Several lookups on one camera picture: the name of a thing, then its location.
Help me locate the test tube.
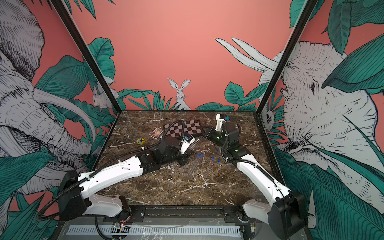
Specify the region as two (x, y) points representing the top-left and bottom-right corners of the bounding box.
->
(191, 154), (204, 175)
(190, 138), (200, 150)
(205, 157), (215, 179)
(188, 154), (201, 176)

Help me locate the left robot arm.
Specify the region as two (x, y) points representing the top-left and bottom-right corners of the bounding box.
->
(37, 129), (199, 222)

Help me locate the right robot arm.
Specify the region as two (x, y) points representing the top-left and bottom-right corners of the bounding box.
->
(202, 121), (309, 240)

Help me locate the folded chess board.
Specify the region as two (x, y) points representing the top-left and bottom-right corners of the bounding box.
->
(166, 119), (203, 139)

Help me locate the small card box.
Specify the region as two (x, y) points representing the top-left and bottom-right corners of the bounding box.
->
(150, 128), (164, 139)

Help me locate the yellow small toy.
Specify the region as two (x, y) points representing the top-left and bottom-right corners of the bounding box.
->
(137, 138), (146, 145)

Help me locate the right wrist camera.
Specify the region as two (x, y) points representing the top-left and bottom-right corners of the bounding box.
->
(215, 114), (230, 132)

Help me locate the black mounting rail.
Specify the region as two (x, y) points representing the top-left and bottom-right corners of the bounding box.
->
(61, 204), (301, 224)

